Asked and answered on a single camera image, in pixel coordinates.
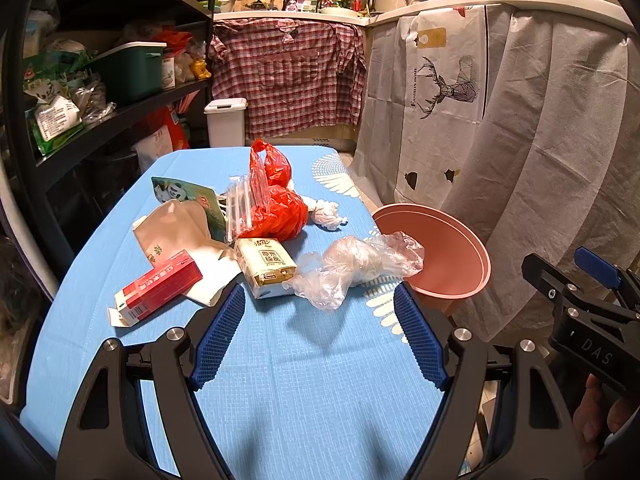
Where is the red and white carton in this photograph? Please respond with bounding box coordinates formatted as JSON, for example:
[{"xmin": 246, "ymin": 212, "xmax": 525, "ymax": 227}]
[{"xmin": 107, "ymin": 250, "xmax": 203, "ymax": 328}]

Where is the clear plastic bag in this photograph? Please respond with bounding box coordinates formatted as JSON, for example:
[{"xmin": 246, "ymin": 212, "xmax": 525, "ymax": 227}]
[{"xmin": 283, "ymin": 232, "xmax": 425, "ymax": 311}]

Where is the beige paper bag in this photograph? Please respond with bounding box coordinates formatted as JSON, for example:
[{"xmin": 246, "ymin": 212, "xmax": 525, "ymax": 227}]
[{"xmin": 132, "ymin": 200, "xmax": 241, "ymax": 307}]

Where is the white tissue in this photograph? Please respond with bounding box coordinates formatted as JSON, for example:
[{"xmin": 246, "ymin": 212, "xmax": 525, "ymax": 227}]
[{"xmin": 302, "ymin": 196, "xmax": 348, "ymax": 231}]

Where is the yellow tissue pack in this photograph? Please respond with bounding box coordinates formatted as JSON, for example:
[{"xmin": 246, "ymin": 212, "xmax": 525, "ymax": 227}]
[{"xmin": 234, "ymin": 238, "xmax": 297, "ymax": 299}]

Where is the green panda package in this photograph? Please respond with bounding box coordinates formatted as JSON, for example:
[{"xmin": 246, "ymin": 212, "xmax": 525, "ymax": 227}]
[{"xmin": 151, "ymin": 177, "xmax": 227, "ymax": 242}]

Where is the red plastic bag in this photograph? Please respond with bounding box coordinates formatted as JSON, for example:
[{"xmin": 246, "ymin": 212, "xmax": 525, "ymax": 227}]
[{"xmin": 239, "ymin": 139, "xmax": 308, "ymax": 242}]

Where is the clear zip bag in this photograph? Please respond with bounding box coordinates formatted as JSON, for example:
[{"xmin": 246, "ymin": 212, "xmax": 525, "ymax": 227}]
[{"xmin": 224, "ymin": 174, "xmax": 269, "ymax": 245}]

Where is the pink plastic trash basin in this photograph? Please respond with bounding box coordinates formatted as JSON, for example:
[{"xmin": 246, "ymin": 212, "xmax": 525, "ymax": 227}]
[{"xmin": 372, "ymin": 204, "xmax": 491, "ymax": 310}]

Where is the person's right hand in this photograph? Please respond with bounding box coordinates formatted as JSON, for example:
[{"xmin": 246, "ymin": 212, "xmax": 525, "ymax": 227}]
[{"xmin": 573, "ymin": 374, "xmax": 639, "ymax": 466}]

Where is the grey deer print curtain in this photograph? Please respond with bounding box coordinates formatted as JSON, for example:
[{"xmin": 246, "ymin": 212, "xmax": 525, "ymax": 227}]
[{"xmin": 352, "ymin": 4, "xmax": 639, "ymax": 339}]

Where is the light blue tablecloth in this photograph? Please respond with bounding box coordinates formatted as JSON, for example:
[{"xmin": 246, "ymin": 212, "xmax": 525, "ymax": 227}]
[{"xmin": 20, "ymin": 148, "xmax": 442, "ymax": 479}]

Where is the white countertop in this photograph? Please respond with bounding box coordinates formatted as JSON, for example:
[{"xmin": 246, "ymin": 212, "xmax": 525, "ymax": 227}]
[{"xmin": 213, "ymin": 0, "xmax": 639, "ymax": 34}]

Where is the red white sack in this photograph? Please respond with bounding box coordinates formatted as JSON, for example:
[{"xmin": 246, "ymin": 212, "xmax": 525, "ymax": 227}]
[{"xmin": 131, "ymin": 105, "xmax": 190, "ymax": 174}]

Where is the red plaid curtain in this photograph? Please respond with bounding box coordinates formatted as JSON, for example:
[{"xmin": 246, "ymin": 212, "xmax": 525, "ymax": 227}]
[{"xmin": 208, "ymin": 18, "xmax": 367, "ymax": 140}]

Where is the green white snack bag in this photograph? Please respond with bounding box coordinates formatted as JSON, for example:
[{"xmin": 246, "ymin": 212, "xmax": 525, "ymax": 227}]
[{"xmin": 22, "ymin": 49, "xmax": 90, "ymax": 156}]

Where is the white pedal bin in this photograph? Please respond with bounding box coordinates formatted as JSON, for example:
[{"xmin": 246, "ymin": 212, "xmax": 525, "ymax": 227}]
[{"xmin": 204, "ymin": 98, "xmax": 247, "ymax": 148}]

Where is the green storage box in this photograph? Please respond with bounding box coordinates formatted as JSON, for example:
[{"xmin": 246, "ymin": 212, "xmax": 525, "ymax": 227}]
[{"xmin": 89, "ymin": 41, "xmax": 167, "ymax": 107}]

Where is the black storage shelf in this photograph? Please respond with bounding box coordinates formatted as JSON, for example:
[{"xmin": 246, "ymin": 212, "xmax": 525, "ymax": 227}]
[{"xmin": 1, "ymin": 0, "xmax": 213, "ymax": 298}]

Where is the yellow toy figure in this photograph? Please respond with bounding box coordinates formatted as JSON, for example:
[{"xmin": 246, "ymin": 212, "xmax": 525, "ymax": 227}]
[{"xmin": 190, "ymin": 58, "xmax": 212, "ymax": 80}]

